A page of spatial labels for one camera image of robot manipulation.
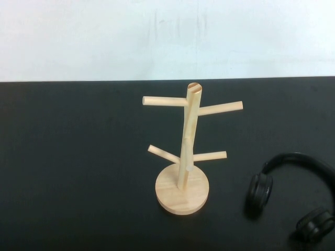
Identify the black over-ear headphones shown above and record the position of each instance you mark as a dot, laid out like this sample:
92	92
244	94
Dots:
260	192

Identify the wooden tree headphone stand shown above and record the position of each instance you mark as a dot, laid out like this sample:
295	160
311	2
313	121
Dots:
186	157

